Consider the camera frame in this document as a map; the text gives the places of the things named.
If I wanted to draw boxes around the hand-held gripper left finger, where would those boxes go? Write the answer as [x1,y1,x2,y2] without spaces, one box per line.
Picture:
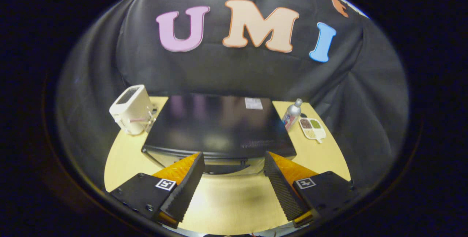
[109,152,206,229]

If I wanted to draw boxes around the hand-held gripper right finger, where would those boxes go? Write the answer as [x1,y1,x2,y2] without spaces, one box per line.
[263,151,355,229]

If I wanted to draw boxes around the black toaster oven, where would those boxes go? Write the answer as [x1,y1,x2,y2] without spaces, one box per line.
[141,94,298,176]

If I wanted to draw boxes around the white pop-up toaster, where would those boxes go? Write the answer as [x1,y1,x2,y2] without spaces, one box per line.
[109,84,158,136]

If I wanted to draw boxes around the white sectioned spice dish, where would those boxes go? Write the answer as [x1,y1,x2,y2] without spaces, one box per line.
[298,117,327,144]

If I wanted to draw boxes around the silver bottle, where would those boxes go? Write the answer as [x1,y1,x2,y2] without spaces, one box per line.
[282,98,303,132]

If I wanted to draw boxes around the black backdrop cloth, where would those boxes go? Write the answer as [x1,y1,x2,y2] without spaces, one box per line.
[55,0,410,193]

